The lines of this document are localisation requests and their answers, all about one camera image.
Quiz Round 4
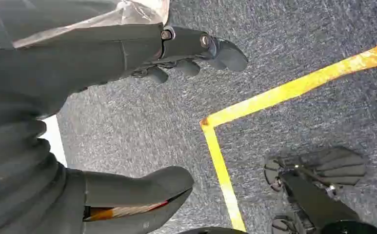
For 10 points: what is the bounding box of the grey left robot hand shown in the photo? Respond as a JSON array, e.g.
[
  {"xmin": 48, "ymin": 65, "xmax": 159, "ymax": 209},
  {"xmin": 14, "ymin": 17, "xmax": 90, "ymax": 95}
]
[{"xmin": 0, "ymin": 23, "xmax": 249, "ymax": 234}]

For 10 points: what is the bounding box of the parcel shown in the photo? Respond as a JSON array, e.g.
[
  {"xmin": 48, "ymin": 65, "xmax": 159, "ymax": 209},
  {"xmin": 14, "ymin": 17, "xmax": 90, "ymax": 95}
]
[{"xmin": 0, "ymin": 0, "xmax": 171, "ymax": 56}]

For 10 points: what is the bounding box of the white panel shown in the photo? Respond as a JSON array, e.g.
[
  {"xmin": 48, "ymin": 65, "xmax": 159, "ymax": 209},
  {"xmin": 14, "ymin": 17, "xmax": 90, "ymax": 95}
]
[{"xmin": 40, "ymin": 115, "xmax": 68, "ymax": 168}]

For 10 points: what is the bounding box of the ribbed grey left arm sleeve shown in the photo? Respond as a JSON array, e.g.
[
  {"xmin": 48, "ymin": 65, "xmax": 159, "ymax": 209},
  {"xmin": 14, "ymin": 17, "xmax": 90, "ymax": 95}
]
[{"xmin": 0, "ymin": 111, "xmax": 67, "ymax": 234}]

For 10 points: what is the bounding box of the long yellow floor tape strip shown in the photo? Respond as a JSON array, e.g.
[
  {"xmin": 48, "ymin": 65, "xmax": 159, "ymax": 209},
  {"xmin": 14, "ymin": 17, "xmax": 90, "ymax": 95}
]
[{"xmin": 200, "ymin": 40, "xmax": 377, "ymax": 128}]

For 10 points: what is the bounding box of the black robot leg and foot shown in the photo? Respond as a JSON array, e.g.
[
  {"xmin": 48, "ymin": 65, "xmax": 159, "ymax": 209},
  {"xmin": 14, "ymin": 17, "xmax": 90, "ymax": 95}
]
[{"xmin": 263, "ymin": 146, "xmax": 377, "ymax": 234}]

